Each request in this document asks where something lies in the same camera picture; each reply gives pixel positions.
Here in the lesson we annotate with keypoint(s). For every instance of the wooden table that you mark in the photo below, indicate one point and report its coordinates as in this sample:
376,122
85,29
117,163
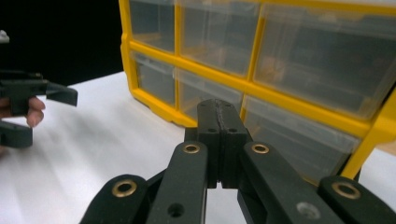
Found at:
389,147

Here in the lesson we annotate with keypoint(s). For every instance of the yellow black organizer box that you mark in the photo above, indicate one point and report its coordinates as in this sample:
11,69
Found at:
218,77

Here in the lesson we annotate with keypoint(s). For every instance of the set of clear drawers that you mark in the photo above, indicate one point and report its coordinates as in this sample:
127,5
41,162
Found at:
311,68

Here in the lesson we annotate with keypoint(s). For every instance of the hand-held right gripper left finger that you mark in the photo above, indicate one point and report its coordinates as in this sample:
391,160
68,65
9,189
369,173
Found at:
211,137

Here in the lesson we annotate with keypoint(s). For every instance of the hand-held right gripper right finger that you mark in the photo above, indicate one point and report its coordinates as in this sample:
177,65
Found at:
232,137

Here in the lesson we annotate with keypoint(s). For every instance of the white board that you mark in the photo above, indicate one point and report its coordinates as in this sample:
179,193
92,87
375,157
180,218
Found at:
93,146

